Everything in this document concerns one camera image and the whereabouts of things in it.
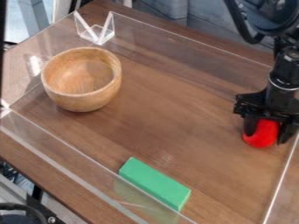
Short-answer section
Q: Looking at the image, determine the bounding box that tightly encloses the green rectangular block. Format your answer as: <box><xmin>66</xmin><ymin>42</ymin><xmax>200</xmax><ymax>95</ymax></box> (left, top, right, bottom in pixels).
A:
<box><xmin>118</xmin><ymin>157</ymin><xmax>192</xmax><ymax>212</ymax></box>

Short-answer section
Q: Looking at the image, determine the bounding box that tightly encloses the clear acrylic corner bracket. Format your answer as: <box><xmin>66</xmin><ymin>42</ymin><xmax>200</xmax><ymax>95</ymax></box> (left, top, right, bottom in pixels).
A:
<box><xmin>73</xmin><ymin>11</ymin><xmax>114</xmax><ymax>46</ymax></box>

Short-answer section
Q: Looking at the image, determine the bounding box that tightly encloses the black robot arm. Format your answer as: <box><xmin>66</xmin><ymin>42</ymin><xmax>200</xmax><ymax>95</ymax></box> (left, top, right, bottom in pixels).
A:
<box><xmin>224</xmin><ymin>0</ymin><xmax>299</xmax><ymax>148</ymax></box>

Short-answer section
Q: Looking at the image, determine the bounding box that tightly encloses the black cable lower left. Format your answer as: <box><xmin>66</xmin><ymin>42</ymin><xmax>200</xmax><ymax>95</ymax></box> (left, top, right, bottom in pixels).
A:
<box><xmin>0</xmin><ymin>202</ymin><xmax>49</xmax><ymax>224</ymax></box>

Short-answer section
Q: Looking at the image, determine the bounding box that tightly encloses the red fruit with green leaf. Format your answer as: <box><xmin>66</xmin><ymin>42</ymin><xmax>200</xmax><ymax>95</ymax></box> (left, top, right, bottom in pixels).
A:
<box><xmin>241</xmin><ymin>119</ymin><xmax>280</xmax><ymax>148</ymax></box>

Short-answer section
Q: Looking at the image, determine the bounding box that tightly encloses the black clamp under table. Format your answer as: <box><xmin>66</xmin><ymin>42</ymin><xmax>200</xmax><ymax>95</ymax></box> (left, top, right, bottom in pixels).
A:
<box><xmin>25</xmin><ymin>186</ymin><xmax>66</xmax><ymax>224</ymax></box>

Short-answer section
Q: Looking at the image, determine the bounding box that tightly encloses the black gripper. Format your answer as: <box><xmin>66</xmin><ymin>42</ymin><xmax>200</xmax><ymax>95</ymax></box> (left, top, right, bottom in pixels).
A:
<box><xmin>233</xmin><ymin>84</ymin><xmax>299</xmax><ymax>144</ymax></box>

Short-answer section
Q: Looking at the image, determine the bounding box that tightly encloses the wooden bowl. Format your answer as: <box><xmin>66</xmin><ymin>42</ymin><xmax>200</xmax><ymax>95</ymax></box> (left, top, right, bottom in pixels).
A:
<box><xmin>41</xmin><ymin>47</ymin><xmax>121</xmax><ymax>112</ymax></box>

